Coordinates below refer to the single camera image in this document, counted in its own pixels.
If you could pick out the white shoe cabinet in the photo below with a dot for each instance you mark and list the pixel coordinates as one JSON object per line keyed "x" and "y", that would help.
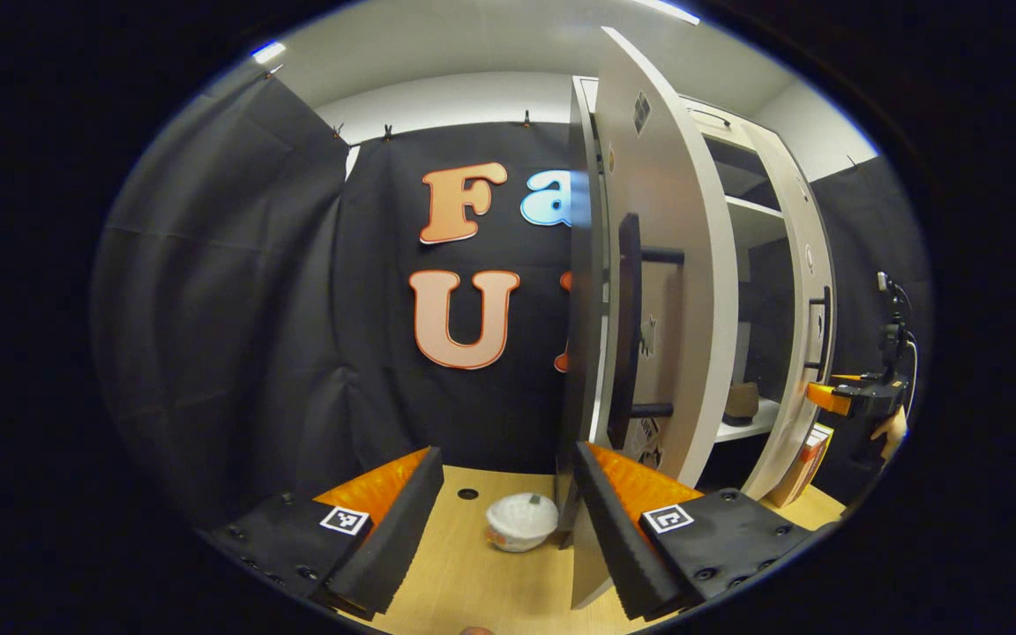
{"x": 583, "y": 265}

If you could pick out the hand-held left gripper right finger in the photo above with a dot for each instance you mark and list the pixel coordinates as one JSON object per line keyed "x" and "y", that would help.
{"x": 609, "y": 529}

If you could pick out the black backdrop cloth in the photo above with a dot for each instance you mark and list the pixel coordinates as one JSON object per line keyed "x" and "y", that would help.
{"x": 208, "y": 309}

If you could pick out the white cabinet drawer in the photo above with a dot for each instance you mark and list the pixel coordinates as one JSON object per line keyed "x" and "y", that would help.
{"x": 737, "y": 123}

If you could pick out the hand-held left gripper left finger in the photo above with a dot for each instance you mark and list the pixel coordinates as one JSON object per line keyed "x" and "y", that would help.
{"x": 402, "y": 529}

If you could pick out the small ceiling light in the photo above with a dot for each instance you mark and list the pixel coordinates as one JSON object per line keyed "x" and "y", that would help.
{"x": 268, "y": 51}

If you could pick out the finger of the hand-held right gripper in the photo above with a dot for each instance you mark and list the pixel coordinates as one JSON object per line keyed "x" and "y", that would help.
{"x": 830, "y": 399}
{"x": 850, "y": 379}

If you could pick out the small cardboard box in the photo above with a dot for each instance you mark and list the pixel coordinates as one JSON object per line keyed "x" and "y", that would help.
{"x": 803, "y": 463}

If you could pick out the white shoe cabinet door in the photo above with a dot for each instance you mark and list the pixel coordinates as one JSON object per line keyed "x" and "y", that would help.
{"x": 795, "y": 432}
{"x": 689, "y": 265}

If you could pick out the brown fuzzy shoe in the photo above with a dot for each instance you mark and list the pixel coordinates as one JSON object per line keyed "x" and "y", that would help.
{"x": 742, "y": 404}

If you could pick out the long ceiling light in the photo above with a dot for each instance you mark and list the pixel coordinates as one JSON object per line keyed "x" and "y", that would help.
{"x": 667, "y": 11}

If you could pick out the white paper bowl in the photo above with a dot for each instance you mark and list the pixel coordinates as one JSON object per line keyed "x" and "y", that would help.
{"x": 521, "y": 522}

